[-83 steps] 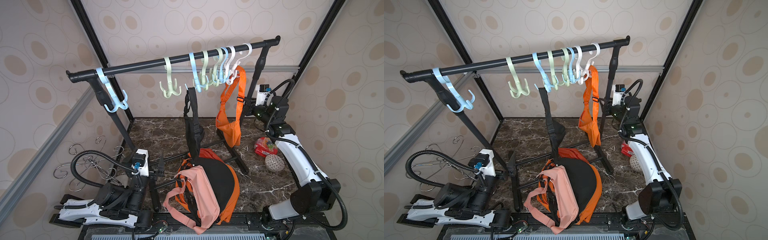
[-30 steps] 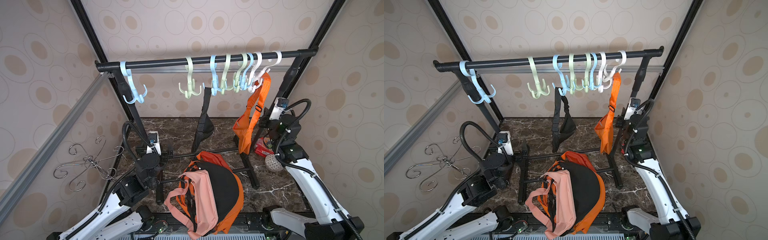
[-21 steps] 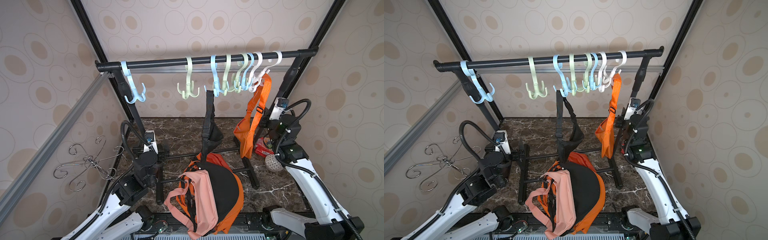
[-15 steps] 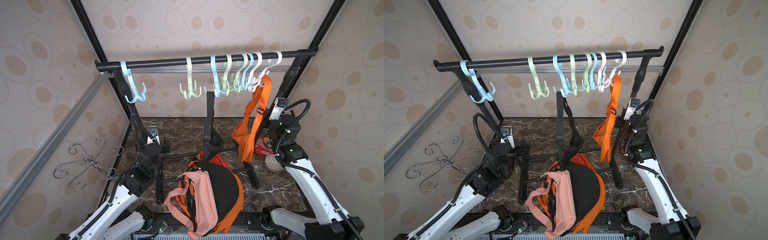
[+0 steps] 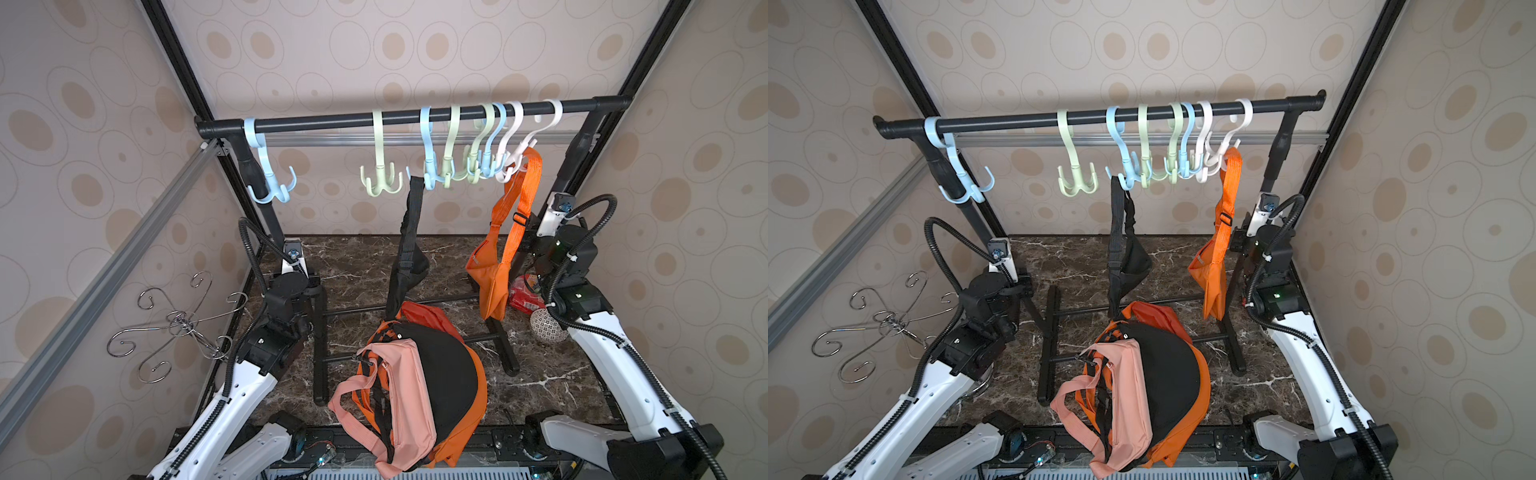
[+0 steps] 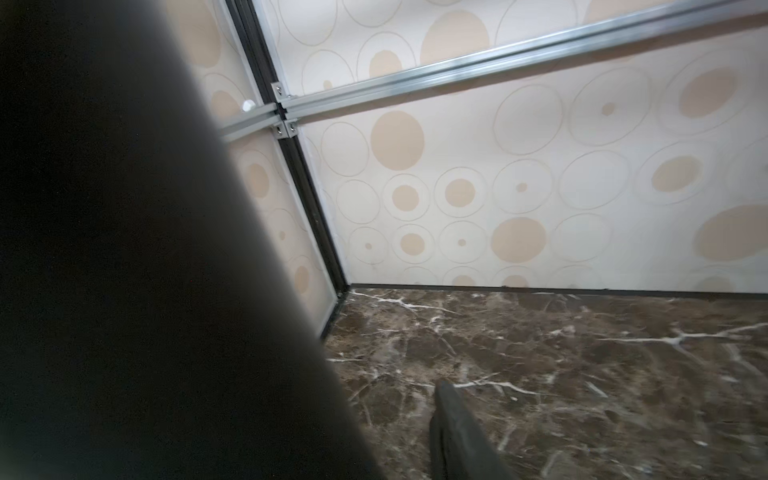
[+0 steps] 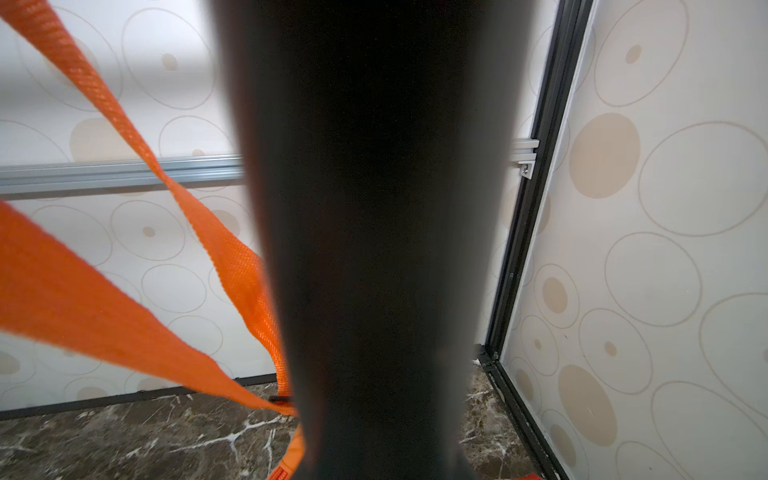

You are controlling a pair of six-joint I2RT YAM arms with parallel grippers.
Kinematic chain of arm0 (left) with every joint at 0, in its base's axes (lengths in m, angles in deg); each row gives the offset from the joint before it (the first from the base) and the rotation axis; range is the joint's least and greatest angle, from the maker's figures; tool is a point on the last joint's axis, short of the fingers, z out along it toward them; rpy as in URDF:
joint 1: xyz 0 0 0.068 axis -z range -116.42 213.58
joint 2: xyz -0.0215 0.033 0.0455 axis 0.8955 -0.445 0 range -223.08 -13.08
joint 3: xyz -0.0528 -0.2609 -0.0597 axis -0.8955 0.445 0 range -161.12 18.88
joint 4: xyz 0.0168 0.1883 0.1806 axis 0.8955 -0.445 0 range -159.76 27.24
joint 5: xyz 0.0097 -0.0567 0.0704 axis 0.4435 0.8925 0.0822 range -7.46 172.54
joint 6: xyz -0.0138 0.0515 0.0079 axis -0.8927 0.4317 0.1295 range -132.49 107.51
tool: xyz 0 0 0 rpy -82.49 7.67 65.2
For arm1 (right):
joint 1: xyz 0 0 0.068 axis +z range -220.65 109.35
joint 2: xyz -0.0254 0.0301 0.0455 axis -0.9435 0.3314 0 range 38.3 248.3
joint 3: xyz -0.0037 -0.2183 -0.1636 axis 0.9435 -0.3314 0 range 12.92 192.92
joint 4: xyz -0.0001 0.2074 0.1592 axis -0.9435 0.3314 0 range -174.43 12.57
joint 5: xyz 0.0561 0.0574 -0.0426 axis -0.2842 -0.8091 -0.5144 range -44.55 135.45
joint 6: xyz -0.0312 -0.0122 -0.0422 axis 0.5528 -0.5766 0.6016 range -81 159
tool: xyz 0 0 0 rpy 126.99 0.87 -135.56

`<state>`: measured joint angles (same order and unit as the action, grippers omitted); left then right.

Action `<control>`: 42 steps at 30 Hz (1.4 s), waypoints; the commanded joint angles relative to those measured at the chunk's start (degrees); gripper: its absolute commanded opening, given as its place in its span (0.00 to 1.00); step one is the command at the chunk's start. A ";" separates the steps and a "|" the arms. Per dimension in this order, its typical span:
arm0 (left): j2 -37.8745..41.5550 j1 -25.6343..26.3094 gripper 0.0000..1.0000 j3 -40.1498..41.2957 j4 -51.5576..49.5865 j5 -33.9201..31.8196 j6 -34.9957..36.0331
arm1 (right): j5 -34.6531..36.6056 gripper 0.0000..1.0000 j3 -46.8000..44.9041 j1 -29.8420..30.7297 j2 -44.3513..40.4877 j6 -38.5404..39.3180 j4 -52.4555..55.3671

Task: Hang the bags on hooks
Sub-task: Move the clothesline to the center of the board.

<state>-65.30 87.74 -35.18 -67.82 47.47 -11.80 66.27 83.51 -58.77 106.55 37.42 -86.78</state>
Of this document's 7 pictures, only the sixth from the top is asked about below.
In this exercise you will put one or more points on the black corner frame post left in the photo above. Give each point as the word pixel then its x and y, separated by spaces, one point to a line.
pixel 251 25

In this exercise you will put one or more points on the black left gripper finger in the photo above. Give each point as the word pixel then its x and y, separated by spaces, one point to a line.
pixel 458 447

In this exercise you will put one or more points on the dark grey clothes rack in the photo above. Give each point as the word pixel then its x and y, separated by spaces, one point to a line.
pixel 148 330

